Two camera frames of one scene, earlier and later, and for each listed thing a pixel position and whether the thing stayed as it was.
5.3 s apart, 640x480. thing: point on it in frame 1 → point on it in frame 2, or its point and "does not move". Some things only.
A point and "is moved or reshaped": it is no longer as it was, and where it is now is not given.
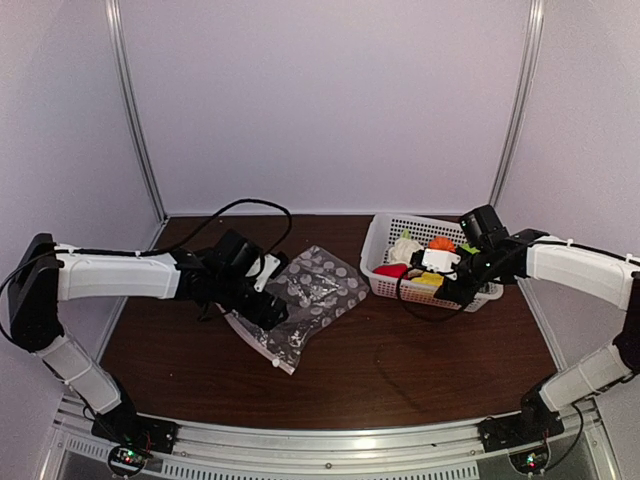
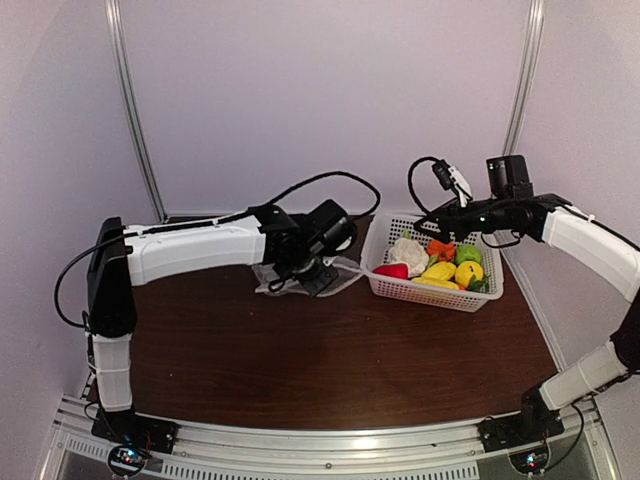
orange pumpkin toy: (441, 242) does not move
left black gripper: (269, 319) → (314, 286)
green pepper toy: (472, 250) does not move
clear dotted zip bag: (317, 289) is moved or reshaped
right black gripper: (456, 294) → (443, 213)
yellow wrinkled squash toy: (429, 278) does not move
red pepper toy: (394, 270) does not move
